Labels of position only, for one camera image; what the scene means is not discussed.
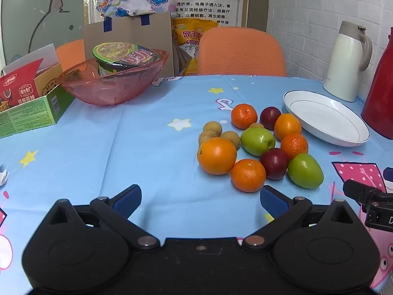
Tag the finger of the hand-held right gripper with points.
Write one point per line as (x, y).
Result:
(359, 190)

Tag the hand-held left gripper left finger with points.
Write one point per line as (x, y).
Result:
(130, 198)

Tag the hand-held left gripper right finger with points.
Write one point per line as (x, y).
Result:
(271, 199)

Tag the green apple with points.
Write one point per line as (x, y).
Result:
(256, 141)
(305, 171)

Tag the mandarin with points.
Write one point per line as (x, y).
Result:
(248, 175)
(294, 146)
(287, 126)
(244, 116)

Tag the large orange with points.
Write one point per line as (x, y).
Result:
(216, 156)

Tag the longan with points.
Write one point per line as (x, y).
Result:
(256, 125)
(231, 138)
(206, 136)
(212, 128)

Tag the red plum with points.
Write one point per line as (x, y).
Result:
(270, 116)
(274, 163)

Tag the white plate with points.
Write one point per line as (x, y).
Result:
(322, 113)

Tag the blue printed tablecloth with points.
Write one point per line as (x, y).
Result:
(122, 147)

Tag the red thermos jug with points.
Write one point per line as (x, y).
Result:
(380, 98)

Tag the pink transparent bowl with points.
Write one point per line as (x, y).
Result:
(101, 89)

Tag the white crumpled paper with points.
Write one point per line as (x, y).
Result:
(3, 176)

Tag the white thermos jug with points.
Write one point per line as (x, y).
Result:
(340, 61)

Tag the green cardboard food box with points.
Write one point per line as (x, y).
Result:
(27, 116)

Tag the instant noodle cup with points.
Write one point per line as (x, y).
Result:
(122, 52)

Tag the orange chair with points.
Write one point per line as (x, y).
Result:
(72, 55)
(239, 52)

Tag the brown cardboard box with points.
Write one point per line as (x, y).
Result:
(138, 33)

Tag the white paper sheet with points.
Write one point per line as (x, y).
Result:
(43, 55)

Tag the yellow snack bag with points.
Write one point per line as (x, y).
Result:
(187, 37)

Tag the framed wall poster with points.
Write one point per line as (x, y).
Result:
(208, 3)

